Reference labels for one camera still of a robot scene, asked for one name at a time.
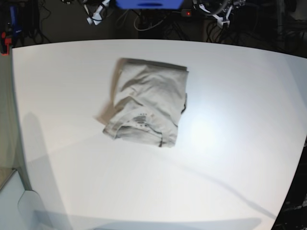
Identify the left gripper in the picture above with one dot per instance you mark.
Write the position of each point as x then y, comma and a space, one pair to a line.
218, 9

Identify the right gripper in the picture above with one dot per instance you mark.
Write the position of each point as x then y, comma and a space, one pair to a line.
96, 10

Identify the black power strip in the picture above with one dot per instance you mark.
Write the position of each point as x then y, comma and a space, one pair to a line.
189, 13

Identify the blue plastic bin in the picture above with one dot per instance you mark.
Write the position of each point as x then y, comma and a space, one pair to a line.
149, 4

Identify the red and blue clamp tool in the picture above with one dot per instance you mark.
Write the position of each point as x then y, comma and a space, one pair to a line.
7, 24

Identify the beige t-shirt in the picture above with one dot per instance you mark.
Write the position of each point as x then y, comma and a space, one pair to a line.
146, 102

